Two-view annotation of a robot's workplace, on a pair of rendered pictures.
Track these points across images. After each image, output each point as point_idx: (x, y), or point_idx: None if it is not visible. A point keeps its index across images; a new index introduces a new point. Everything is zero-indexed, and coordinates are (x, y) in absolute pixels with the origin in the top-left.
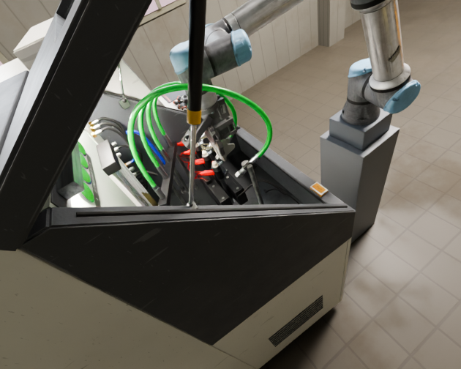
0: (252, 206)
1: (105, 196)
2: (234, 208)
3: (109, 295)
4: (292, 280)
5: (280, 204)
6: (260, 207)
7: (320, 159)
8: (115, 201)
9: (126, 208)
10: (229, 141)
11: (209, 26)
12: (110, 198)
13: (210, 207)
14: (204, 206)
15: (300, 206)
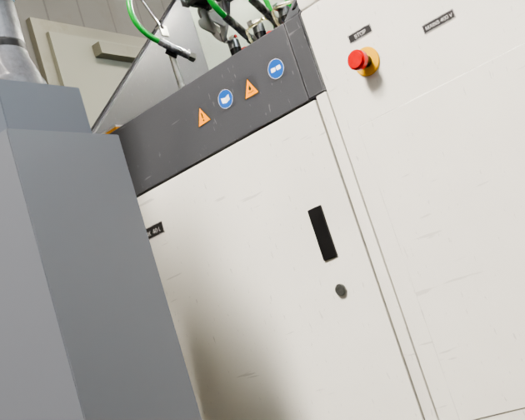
0: (141, 55)
1: (241, 5)
2: (144, 44)
3: None
4: None
5: (129, 75)
6: (135, 59)
7: (142, 222)
8: (253, 16)
9: (171, 7)
10: (210, 17)
11: None
12: (248, 10)
13: (153, 34)
14: (156, 32)
15: (117, 91)
